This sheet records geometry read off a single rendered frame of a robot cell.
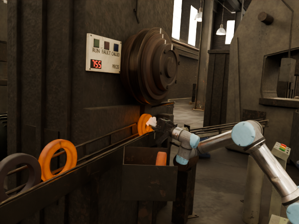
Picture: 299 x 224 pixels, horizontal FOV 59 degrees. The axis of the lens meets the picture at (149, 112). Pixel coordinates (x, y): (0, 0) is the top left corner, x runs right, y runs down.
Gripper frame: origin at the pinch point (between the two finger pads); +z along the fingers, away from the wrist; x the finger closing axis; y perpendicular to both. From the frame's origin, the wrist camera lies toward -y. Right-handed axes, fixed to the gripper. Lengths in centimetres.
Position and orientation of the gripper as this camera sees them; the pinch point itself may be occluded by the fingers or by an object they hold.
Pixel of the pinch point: (146, 122)
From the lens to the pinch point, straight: 167.3
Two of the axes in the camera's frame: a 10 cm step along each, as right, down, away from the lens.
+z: -8.2, -3.6, 4.5
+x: -5.0, 0.6, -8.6
